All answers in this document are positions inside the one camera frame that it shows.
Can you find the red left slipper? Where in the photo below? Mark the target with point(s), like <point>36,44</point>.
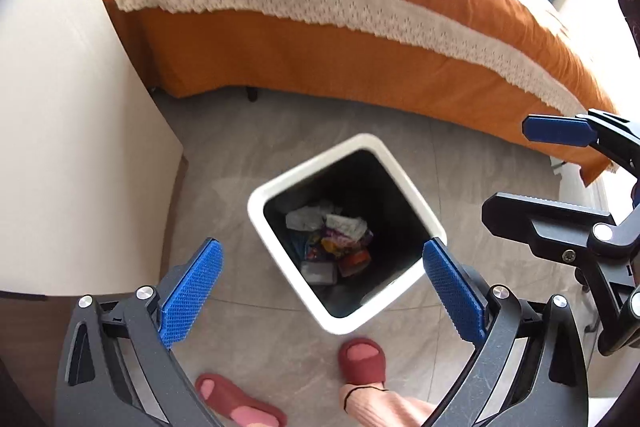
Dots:
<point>230,401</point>

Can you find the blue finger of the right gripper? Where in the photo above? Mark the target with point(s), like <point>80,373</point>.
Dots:
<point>570,131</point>
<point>554,231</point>

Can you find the white desk drawer cabinet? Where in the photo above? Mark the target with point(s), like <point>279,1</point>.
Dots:
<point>88,162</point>

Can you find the white square trash bin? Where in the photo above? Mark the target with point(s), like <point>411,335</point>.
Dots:
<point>364,179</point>

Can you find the orange bed cover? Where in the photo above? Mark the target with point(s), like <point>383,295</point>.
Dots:
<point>483,64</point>

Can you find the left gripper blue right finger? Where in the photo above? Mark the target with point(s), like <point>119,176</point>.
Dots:
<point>465,304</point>

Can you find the trash pile inside bin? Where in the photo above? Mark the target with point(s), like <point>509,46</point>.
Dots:
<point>328,246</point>

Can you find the red right slipper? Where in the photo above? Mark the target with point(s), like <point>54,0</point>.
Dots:
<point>362,362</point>

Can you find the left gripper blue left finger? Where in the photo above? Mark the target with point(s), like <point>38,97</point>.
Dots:
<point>184,291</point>

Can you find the red slipper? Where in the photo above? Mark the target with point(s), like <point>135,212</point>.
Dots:
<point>362,362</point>
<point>230,401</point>

